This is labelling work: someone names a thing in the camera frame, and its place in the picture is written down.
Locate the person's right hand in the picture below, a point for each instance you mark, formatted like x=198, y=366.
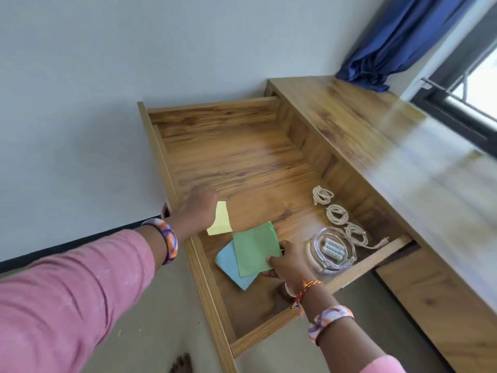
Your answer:
x=293, y=266

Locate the patterned right wrist bangle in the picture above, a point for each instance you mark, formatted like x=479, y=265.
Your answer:
x=330, y=318

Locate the clear glass ashtray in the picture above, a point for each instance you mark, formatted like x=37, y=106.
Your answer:
x=351, y=260

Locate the yellow sticky notes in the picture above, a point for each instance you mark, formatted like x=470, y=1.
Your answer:
x=221, y=221

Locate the blue curtain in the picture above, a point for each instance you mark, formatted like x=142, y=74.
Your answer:
x=392, y=42

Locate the person's right forearm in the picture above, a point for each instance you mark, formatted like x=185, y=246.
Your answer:
x=345, y=341

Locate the patterned left wrist bangle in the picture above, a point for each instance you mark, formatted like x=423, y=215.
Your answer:
x=171, y=240

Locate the white glue stick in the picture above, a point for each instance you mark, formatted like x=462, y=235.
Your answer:
x=334, y=245

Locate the patterned wrist bangle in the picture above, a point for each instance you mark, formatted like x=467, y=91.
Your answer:
x=330, y=318
x=171, y=240

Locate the person's bare foot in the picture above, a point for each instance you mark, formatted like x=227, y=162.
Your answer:
x=181, y=364

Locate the pink sleeve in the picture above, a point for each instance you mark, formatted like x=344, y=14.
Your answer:
x=384, y=365
x=66, y=303

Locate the pink left sleeve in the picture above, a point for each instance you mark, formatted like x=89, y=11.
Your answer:
x=66, y=303

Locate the person's left hand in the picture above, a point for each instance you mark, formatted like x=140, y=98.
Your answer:
x=196, y=209

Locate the brown tape roll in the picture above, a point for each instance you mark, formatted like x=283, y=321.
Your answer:
x=288, y=291

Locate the black framed grille window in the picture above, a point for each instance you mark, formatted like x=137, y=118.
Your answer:
x=450, y=112

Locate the green sticky notes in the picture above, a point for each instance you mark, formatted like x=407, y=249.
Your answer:
x=254, y=248

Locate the pink right sleeve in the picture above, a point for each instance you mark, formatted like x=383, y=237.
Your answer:
x=384, y=365

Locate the blue sticky notes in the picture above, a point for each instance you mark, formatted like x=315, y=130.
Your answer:
x=229, y=264

